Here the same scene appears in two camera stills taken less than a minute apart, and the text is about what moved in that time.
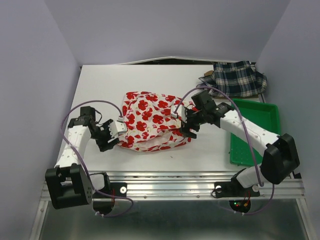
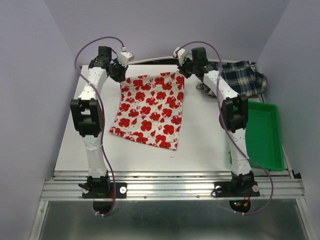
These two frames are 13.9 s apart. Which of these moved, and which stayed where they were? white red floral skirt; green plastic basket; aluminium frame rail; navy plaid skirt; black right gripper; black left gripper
Moved: black right gripper; black left gripper; white red floral skirt
Stayed: green plastic basket; aluminium frame rail; navy plaid skirt
